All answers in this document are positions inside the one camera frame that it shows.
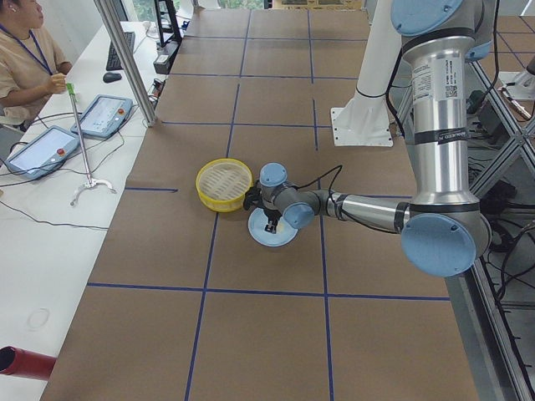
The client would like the white camera stand base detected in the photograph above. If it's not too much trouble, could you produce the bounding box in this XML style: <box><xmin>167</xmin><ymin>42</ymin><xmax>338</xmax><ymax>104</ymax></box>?
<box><xmin>331</xmin><ymin>0</ymin><xmax>401</xmax><ymax>147</ymax></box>

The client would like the yellow round steamer basket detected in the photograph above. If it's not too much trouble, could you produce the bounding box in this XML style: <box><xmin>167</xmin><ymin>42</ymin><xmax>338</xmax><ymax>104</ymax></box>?
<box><xmin>196</xmin><ymin>158</ymin><xmax>253</xmax><ymax>213</ymax></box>

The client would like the reacher grabber stick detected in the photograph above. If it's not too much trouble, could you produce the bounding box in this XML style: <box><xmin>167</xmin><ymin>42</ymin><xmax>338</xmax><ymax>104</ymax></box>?
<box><xmin>66</xmin><ymin>83</ymin><xmax>117</xmax><ymax>207</ymax></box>

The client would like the far teach pendant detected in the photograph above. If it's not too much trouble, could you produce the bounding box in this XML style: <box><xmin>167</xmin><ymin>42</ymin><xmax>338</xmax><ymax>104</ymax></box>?
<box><xmin>79</xmin><ymin>94</ymin><xmax>134</xmax><ymax>140</ymax></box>

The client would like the black electronics box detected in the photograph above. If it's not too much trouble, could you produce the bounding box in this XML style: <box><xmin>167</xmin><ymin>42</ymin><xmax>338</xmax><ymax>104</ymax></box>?
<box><xmin>153</xmin><ymin>41</ymin><xmax>179</xmax><ymax>75</ymax></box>

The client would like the near teach pendant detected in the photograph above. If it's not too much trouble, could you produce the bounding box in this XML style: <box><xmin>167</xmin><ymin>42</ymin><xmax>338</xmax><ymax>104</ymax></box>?
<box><xmin>5</xmin><ymin>125</ymin><xmax>80</xmax><ymax>180</ymax></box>

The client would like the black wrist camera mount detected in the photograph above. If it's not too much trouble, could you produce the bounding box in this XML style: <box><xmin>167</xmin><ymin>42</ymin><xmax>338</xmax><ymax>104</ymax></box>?
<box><xmin>242</xmin><ymin>186</ymin><xmax>262</xmax><ymax>211</ymax></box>

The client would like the black computer mouse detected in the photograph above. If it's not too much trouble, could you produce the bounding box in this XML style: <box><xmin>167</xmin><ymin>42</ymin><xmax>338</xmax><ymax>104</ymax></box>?
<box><xmin>102</xmin><ymin>72</ymin><xmax>122</xmax><ymax>84</ymax></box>

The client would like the light blue plate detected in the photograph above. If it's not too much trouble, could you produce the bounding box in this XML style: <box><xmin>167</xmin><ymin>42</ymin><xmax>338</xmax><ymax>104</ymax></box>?
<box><xmin>247</xmin><ymin>209</ymin><xmax>298</xmax><ymax>247</ymax></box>

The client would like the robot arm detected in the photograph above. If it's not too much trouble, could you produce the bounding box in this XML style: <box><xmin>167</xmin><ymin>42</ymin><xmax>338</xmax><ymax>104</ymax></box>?
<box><xmin>248</xmin><ymin>1</ymin><xmax>498</xmax><ymax>277</ymax></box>

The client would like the black keyboard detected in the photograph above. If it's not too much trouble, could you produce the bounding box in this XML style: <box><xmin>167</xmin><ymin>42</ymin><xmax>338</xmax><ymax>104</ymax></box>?
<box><xmin>104</xmin><ymin>31</ymin><xmax>137</xmax><ymax>72</ymax></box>

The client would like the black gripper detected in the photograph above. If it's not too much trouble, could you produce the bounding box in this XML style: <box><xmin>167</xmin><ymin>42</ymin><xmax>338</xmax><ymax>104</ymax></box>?
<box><xmin>263</xmin><ymin>207</ymin><xmax>281</xmax><ymax>233</ymax></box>

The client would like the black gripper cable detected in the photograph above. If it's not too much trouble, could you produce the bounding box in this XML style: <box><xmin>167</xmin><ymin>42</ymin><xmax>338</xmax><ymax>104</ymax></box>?
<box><xmin>292</xmin><ymin>164</ymin><xmax>344</xmax><ymax>197</ymax></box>

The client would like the aluminium frame post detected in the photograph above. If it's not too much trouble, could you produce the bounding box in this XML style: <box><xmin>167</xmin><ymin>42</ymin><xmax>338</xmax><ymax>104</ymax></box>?
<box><xmin>94</xmin><ymin>0</ymin><xmax>156</xmax><ymax>127</ymax></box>

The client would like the red cylinder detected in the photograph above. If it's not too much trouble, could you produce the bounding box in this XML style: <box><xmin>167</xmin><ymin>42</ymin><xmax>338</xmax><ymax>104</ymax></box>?
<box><xmin>1</xmin><ymin>346</ymin><xmax>57</xmax><ymax>381</ymax></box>

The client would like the brown paper table cover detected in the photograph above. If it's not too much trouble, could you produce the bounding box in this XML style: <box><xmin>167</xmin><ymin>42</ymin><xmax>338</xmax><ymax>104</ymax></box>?
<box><xmin>43</xmin><ymin>10</ymin><xmax>477</xmax><ymax>400</ymax></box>

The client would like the teach pendant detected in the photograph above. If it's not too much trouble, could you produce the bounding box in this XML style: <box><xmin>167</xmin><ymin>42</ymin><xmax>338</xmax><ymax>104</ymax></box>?
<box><xmin>79</xmin><ymin>94</ymin><xmax>134</xmax><ymax>140</ymax></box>
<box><xmin>5</xmin><ymin>125</ymin><xmax>80</xmax><ymax>180</ymax></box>

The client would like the seated person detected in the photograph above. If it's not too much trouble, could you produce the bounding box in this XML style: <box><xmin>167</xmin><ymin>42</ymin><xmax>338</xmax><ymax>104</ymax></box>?
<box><xmin>1</xmin><ymin>1</ymin><xmax>72</xmax><ymax>122</ymax></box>

